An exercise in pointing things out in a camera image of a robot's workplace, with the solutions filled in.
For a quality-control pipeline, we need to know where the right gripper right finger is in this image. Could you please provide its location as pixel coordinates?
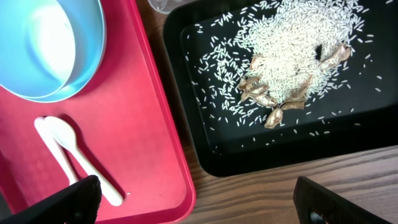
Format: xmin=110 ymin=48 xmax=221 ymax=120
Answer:
xmin=293 ymin=176 xmax=391 ymax=224

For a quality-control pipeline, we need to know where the food scraps and rice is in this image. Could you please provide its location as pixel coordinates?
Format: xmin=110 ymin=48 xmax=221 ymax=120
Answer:
xmin=185 ymin=0 xmax=383 ymax=147

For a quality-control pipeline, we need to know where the black tray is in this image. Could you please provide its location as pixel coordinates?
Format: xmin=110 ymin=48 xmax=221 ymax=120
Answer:
xmin=163 ymin=1 xmax=397 ymax=177

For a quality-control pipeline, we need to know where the white plastic spoon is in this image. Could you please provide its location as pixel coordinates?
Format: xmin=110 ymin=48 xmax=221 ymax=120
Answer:
xmin=44 ymin=116 xmax=124 ymax=207

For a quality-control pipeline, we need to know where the white plastic fork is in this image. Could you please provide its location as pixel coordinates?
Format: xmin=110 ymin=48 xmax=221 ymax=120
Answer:
xmin=34 ymin=117 xmax=78 ymax=185

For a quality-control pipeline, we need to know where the red plastic tray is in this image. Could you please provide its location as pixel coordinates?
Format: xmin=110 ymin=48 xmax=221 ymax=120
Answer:
xmin=1 ymin=0 xmax=196 ymax=223

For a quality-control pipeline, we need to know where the small light blue bowl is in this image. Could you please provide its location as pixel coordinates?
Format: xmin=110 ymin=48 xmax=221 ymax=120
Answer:
xmin=1 ymin=0 xmax=76 ymax=98

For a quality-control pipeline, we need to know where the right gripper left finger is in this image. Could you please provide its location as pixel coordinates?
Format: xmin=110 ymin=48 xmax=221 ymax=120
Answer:
xmin=1 ymin=175 xmax=102 ymax=224

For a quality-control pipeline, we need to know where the large light blue plate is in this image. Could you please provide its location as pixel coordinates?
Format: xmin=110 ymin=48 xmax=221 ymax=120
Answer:
xmin=9 ymin=0 xmax=106 ymax=103

